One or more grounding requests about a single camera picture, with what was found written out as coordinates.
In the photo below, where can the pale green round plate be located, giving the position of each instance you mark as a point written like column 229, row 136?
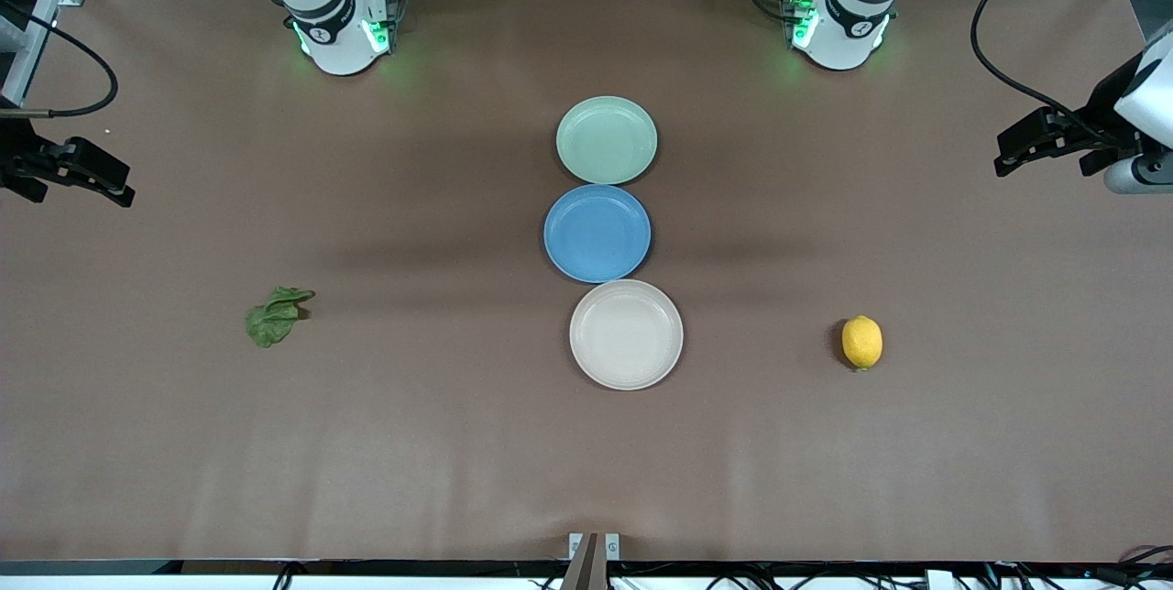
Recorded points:
column 607, row 139

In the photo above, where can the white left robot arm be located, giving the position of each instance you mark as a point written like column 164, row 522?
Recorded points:
column 848, row 22

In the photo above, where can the metal table edge bracket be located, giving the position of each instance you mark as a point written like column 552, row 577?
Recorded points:
column 586, row 567

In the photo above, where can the aluminium side rail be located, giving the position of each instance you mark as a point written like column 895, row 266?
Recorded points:
column 32, row 49

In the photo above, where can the green lettuce leaf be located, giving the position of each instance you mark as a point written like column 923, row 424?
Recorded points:
column 273, row 320

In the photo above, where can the yellow lemon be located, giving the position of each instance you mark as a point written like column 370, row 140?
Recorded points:
column 862, row 343

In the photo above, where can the blue round plate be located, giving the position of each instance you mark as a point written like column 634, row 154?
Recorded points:
column 596, row 233

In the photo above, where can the beige round plate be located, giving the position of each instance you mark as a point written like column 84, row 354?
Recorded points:
column 626, row 333

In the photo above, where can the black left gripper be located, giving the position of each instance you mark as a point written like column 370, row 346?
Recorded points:
column 1102, row 110

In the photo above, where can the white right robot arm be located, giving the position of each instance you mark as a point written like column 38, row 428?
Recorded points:
column 334, row 22

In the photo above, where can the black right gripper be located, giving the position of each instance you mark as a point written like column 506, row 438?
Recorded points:
column 15, row 150

